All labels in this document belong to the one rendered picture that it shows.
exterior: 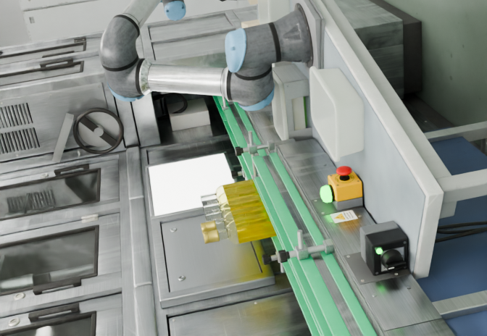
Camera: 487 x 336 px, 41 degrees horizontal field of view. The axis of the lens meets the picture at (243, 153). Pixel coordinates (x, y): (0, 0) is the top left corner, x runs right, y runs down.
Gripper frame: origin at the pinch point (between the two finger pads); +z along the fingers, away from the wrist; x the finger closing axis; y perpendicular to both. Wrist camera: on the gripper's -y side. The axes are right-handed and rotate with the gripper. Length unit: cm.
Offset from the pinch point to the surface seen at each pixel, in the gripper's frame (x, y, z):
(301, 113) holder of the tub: 21, -59, 2
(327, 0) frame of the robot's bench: -13, -53, 13
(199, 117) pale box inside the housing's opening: 73, 24, -24
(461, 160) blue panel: 23, -94, 40
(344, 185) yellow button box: 11, -108, 0
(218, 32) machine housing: 46, 52, -8
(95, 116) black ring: 56, 15, -69
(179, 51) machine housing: 42, 34, -28
